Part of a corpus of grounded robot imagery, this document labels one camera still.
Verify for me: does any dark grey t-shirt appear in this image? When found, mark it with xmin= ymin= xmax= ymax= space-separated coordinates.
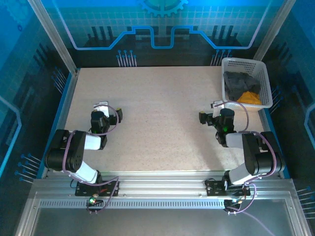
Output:
xmin=223 ymin=71 xmax=261 ymax=101

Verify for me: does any orange t-shirt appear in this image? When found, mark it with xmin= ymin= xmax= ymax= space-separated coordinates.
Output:
xmin=236 ymin=90 xmax=263 ymax=106

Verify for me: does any white perforated plastic basket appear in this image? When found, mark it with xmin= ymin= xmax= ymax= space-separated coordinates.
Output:
xmin=220 ymin=57 xmax=274 ymax=109

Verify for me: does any small LED connector board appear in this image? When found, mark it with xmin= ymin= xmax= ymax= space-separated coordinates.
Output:
xmin=223 ymin=196 xmax=247 ymax=215
xmin=86 ymin=193 xmax=104 ymax=214

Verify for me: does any grey metal tray panel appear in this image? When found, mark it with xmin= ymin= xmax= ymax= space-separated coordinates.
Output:
xmin=14 ymin=191 xmax=312 ymax=236

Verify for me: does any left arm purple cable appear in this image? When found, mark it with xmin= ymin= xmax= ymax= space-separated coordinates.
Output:
xmin=61 ymin=104 xmax=121 ymax=214

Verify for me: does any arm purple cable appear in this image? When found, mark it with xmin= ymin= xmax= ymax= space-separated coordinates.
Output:
xmin=61 ymin=104 xmax=121 ymax=214
xmin=213 ymin=100 xmax=277 ymax=214

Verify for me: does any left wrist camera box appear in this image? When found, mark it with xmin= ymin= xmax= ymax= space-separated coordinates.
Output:
xmin=93 ymin=100 xmax=109 ymax=118

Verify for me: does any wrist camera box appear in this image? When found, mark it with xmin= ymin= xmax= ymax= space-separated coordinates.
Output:
xmin=93 ymin=100 xmax=109 ymax=118
xmin=210 ymin=99 xmax=226 ymax=109

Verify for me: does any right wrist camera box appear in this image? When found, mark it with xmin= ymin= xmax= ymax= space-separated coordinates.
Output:
xmin=210 ymin=99 xmax=226 ymax=109

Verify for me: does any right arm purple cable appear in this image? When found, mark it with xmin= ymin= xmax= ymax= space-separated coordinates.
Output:
xmin=213 ymin=100 xmax=277 ymax=214

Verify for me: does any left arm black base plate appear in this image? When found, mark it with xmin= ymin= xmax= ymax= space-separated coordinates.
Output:
xmin=75 ymin=180 xmax=121 ymax=197

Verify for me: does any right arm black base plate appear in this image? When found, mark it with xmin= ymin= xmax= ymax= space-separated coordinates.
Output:
xmin=205 ymin=178 xmax=252 ymax=197

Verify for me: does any aluminium front rail beam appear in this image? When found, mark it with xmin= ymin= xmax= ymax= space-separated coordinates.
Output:
xmin=29 ymin=171 xmax=296 ymax=200

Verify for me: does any slotted grey cable duct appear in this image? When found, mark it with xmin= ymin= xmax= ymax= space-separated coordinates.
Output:
xmin=38 ymin=199 xmax=227 ymax=209

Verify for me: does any aluminium frame post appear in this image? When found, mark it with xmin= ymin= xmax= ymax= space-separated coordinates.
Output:
xmin=27 ymin=0 xmax=81 ymax=74
xmin=252 ymin=0 xmax=297 ymax=62

